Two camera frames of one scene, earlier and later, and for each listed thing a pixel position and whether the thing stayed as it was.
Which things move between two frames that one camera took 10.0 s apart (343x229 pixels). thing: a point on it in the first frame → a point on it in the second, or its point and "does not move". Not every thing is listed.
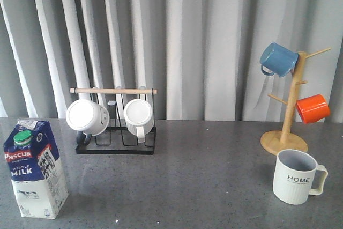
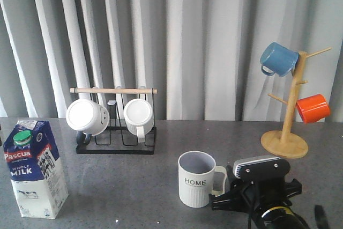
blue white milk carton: x=36 y=170 does not move
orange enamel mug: x=313 y=109 does not move
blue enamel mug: x=278 y=60 does not move
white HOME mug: x=297 y=176 → x=195 y=172
